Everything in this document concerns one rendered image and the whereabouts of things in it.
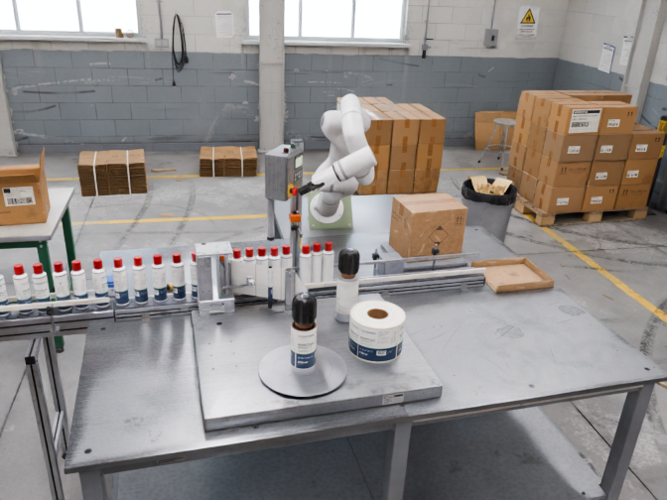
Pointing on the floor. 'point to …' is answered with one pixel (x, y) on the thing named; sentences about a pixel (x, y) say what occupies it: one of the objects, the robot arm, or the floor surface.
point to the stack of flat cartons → (112, 173)
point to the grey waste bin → (488, 216)
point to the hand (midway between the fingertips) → (303, 189)
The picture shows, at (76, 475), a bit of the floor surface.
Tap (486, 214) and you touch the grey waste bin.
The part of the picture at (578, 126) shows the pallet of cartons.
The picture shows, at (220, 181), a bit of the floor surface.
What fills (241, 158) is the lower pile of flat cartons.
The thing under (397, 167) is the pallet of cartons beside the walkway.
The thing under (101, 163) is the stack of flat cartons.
